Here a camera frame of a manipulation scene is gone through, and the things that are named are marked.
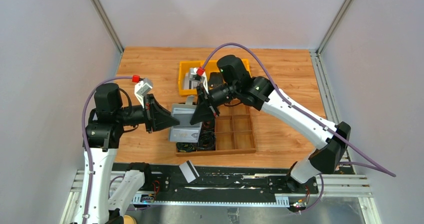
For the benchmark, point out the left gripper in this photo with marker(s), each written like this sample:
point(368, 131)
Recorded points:
point(156, 116)

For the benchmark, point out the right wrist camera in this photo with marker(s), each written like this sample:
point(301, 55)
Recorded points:
point(199, 75)

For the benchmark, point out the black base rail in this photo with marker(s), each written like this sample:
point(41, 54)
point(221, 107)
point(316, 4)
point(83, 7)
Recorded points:
point(220, 184)

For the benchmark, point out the black card wallet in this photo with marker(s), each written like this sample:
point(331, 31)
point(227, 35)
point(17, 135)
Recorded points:
point(215, 79)

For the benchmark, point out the rolled tie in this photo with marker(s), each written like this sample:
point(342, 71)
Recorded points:
point(185, 147)
point(207, 137)

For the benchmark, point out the rolled tie bottom left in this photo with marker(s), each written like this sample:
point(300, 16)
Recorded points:
point(185, 147)

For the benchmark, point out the grey card holder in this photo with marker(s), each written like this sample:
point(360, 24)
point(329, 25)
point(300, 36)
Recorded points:
point(184, 132)

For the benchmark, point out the white credit card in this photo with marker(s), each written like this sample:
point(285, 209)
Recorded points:
point(189, 171)

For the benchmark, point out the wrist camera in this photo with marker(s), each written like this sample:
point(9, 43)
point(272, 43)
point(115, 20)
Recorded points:
point(199, 75)
point(141, 88)

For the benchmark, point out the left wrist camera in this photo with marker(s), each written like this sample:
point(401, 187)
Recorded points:
point(141, 88)

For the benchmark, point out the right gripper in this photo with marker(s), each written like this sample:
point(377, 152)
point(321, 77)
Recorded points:
point(204, 112)

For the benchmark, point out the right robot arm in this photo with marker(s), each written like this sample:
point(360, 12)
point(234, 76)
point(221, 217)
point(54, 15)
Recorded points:
point(259, 93)

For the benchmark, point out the rolled tie bottom centre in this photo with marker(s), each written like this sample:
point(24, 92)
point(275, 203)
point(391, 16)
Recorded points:
point(207, 137)

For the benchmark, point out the white cards in bin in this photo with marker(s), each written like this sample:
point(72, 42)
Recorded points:
point(189, 84)

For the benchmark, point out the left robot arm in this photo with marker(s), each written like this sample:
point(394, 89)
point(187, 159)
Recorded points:
point(102, 132)

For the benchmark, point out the wooden compartment tray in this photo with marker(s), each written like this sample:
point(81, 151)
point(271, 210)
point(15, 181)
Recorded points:
point(234, 132)

